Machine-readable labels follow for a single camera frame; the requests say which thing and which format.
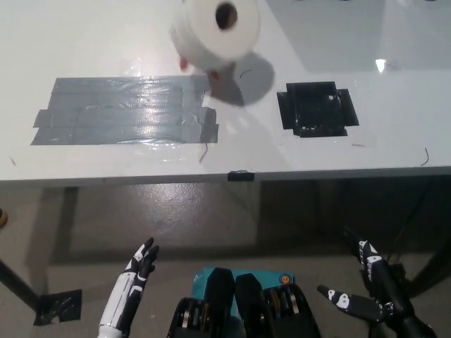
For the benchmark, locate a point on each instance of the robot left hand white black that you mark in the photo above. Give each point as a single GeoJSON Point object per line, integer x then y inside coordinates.
{"type": "Point", "coordinates": [132, 278]}

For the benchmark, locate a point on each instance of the robot right hand white black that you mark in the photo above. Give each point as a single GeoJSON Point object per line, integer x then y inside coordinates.
{"type": "Point", "coordinates": [384, 288]}

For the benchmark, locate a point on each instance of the person's hand red nails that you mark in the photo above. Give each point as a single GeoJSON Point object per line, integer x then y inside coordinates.
{"type": "Point", "coordinates": [213, 75]}

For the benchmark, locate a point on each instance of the white toilet paper roll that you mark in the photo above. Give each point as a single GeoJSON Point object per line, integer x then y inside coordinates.
{"type": "Point", "coordinates": [197, 35]}

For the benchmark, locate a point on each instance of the robot torso black teal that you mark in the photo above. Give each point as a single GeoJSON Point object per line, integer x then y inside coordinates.
{"type": "Point", "coordinates": [218, 292]}

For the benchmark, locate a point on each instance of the black curved table leg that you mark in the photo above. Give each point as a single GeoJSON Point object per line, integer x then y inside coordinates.
{"type": "Point", "coordinates": [435, 267]}

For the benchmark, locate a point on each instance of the black floor tape patch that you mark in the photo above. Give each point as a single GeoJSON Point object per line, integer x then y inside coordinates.
{"type": "Point", "coordinates": [58, 306]}

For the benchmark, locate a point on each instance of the small black tape strip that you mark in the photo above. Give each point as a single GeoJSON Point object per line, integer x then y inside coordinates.
{"type": "Point", "coordinates": [241, 176]}

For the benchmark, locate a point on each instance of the black tape square patch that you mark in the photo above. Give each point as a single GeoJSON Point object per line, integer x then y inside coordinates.
{"type": "Point", "coordinates": [317, 109]}

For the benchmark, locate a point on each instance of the black straight table leg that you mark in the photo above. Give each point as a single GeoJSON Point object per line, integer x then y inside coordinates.
{"type": "Point", "coordinates": [17, 285]}

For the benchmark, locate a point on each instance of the grey duct tape patch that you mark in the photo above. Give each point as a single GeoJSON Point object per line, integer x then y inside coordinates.
{"type": "Point", "coordinates": [105, 112]}

